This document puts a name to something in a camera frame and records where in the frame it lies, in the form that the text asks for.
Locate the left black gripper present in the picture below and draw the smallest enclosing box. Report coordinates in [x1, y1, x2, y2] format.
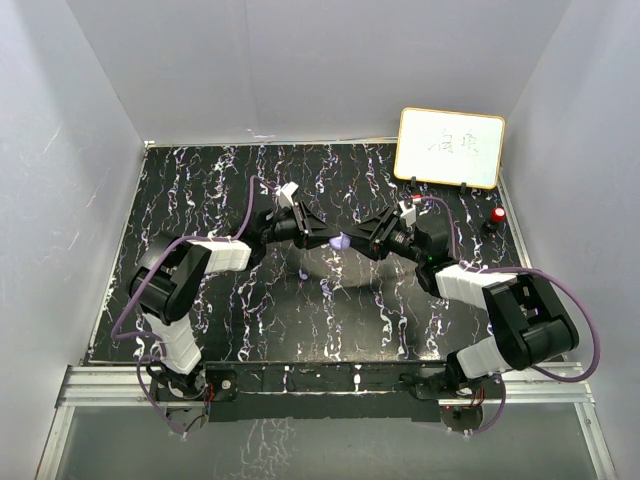
[262, 202, 341, 250]

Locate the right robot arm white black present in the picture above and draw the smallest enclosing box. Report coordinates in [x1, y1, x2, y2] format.
[346, 207, 579, 397]

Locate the small whiteboard with wooden frame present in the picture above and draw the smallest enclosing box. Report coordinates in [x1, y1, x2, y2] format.
[393, 107, 506, 190]

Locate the purple round earbud case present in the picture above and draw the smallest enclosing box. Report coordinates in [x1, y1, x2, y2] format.
[329, 232, 351, 251]

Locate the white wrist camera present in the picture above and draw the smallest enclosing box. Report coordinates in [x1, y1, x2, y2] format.
[276, 182, 299, 208]
[398, 200, 417, 228]

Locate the aluminium frame rail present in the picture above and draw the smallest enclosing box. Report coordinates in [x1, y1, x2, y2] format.
[37, 366, 616, 479]

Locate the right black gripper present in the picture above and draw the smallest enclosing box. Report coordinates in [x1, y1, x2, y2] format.
[343, 206, 426, 264]

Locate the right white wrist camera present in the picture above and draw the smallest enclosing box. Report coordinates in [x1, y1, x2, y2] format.
[398, 200, 417, 228]

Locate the red emergency stop button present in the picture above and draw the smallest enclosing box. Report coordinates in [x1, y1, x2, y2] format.
[482, 206, 506, 234]

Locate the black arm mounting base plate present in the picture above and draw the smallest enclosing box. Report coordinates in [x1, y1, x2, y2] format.
[145, 360, 504, 427]

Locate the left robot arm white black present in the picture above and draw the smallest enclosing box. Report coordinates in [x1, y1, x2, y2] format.
[129, 202, 343, 399]

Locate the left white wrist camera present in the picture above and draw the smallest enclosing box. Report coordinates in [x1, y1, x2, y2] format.
[276, 182, 299, 208]

